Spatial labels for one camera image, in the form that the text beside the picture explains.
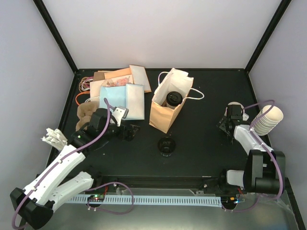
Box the brown white flat paper bag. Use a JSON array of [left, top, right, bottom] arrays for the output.
[[129, 65, 152, 93]]

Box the black plastic cup lid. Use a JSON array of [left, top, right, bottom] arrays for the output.
[[166, 91, 183, 106]]

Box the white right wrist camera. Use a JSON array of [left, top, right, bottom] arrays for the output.
[[242, 113, 249, 121]]

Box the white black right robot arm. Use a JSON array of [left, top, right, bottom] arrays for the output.
[[217, 102, 286, 199]]

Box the brown paper takeout bag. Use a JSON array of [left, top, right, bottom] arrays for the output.
[[149, 68, 204, 133]]

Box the tall white cup stack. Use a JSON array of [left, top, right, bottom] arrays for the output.
[[251, 105, 283, 136]]

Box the light blue cable duct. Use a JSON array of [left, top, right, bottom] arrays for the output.
[[67, 194, 222, 207]]

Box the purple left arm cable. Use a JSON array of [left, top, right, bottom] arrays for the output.
[[11, 97, 135, 230]]

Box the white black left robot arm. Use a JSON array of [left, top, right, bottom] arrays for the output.
[[10, 106, 140, 230]]

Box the black enclosure frame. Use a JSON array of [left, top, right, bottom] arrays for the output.
[[34, 0, 306, 230]]

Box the short white cup stack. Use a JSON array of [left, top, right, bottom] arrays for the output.
[[227, 102, 244, 109]]

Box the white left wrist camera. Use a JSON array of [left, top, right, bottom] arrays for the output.
[[112, 106, 129, 127]]

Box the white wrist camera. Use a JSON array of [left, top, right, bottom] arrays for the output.
[[112, 106, 129, 127], [242, 113, 249, 121]]

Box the single white paper cup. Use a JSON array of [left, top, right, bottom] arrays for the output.
[[164, 101, 176, 109]]

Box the bundle of bag handles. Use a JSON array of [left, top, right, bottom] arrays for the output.
[[75, 77, 94, 105]]

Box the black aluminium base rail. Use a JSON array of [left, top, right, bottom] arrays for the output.
[[35, 172, 288, 192]]

